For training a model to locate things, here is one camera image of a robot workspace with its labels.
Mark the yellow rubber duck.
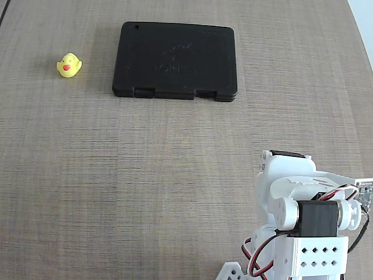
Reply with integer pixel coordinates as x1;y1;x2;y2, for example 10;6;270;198
56;52;83;79

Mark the red white black wrist cable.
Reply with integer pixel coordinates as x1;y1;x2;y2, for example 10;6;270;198
316;185;361;202

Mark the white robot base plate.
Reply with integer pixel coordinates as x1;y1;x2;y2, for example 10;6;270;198
217;261;252;280

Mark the black plastic case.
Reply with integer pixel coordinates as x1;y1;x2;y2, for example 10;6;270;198
112;21;240;103

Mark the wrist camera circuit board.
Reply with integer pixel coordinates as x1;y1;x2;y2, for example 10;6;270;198
356;180;373;212

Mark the red black servo cable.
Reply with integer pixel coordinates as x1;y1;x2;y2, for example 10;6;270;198
241;229;292;278

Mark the black camera cable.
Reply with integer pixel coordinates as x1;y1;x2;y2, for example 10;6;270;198
347;204;371;255

